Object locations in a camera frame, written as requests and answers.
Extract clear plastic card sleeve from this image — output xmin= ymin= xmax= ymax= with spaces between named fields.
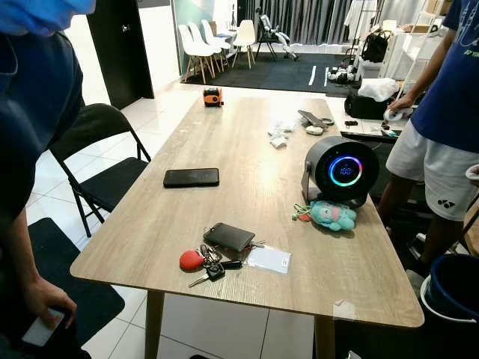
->
xmin=246 ymin=245 xmax=293 ymax=275

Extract white smartphone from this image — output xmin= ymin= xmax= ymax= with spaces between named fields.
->
xmin=21 ymin=308 xmax=65 ymax=348

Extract black smartphone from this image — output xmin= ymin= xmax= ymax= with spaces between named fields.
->
xmin=163 ymin=168 xmax=221 ymax=189

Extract small white crumpled wrappers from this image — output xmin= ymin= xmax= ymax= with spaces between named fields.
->
xmin=268 ymin=120 xmax=297 ymax=150

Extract beige dining chair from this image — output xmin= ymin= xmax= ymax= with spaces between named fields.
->
xmin=231 ymin=19 xmax=257 ymax=70

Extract light blue plush toy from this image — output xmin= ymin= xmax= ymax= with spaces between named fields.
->
xmin=292 ymin=200 xmax=359 ymax=233

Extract black duffel bag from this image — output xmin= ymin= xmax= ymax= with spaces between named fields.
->
xmin=344 ymin=90 xmax=396 ymax=121

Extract black round speaker with ring light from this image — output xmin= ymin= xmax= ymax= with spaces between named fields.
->
xmin=302 ymin=136 xmax=380 ymax=209

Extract black door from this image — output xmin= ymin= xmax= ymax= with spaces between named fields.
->
xmin=86 ymin=0 xmax=156 ymax=111

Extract red round keychain charm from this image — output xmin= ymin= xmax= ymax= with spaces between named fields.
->
xmin=179 ymin=250 xmax=205 ymax=272

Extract orange black tape measure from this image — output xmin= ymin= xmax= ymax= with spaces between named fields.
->
xmin=203 ymin=88 xmax=225 ymax=108

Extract white cloth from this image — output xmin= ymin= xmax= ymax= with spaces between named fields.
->
xmin=358 ymin=78 xmax=400 ymax=103

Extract person in white shorts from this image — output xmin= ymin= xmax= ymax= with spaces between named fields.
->
xmin=377 ymin=0 xmax=479 ymax=264

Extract wooden table leg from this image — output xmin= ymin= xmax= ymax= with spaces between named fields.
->
xmin=314 ymin=315 xmax=337 ymax=359
xmin=144 ymin=289 xmax=166 ymax=359

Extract white dining chair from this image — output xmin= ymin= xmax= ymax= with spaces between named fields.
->
xmin=177 ymin=22 xmax=233 ymax=85

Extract black backpack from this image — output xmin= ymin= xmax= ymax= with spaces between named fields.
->
xmin=361 ymin=30 xmax=391 ymax=64

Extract hand of white-shorts person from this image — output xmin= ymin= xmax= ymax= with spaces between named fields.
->
xmin=387 ymin=93 xmax=417 ymax=120

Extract bunch of keys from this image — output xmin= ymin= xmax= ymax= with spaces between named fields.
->
xmin=189 ymin=244 xmax=245 ymax=289

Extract blue bucket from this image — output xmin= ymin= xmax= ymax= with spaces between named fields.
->
xmin=420 ymin=254 xmax=479 ymax=323

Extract piece of clear tape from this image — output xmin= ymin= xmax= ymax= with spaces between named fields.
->
xmin=333 ymin=299 xmax=357 ymax=322

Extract person in dark blue shirt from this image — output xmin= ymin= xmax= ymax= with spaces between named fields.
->
xmin=0 ymin=0 xmax=97 ymax=359

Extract black leather wallet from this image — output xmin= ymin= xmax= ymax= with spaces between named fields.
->
xmin=203 ymin=222 xmax=257 ymax=253

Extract black folding chair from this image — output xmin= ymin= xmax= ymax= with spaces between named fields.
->
xmin=49 ymin=103 xmax=152 ymax=239

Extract hand of dark-shirted person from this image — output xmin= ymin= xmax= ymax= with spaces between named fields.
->
xmin=22 ymin=278 xmax=79 ymax=325

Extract black floor mat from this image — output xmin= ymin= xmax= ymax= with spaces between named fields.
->
xmin=0 ymin=218 xmax=126 ymax=346

